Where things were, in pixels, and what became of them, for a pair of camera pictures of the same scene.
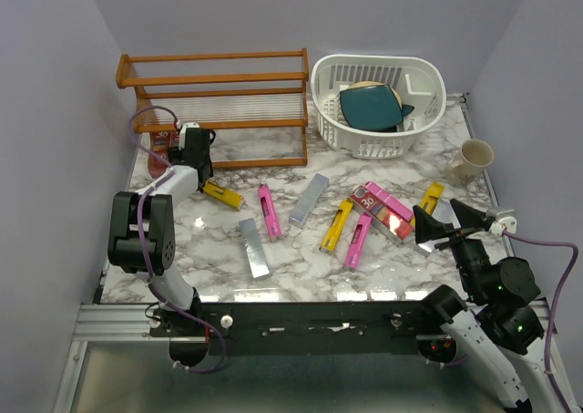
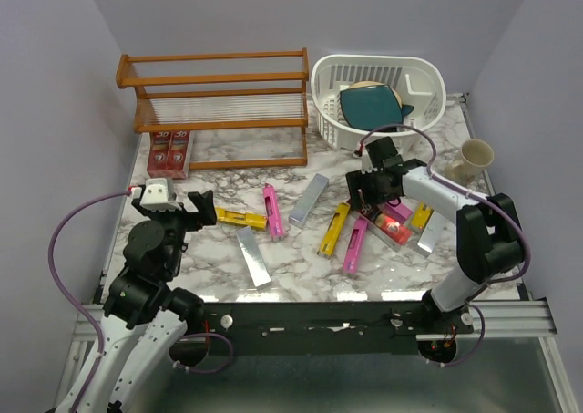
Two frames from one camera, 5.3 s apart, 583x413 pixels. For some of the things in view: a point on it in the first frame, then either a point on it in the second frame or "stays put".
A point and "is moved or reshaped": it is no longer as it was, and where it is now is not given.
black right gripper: x=428 y=226 to x=356 y=180
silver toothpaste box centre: x=308 y=201 stays put
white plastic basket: x=420 y=84 stays put
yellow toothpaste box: x=337 y=226 stays put
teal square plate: x=373 y=108 stays put
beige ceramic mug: x=475 y=156 stays put
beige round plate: x=370 y=83 stays put
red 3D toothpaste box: x=159 y=143 is moved or reshaped
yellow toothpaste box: x=222 y=194 to x=255 y=221
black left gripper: x=176 y=154 to x=204 y=202
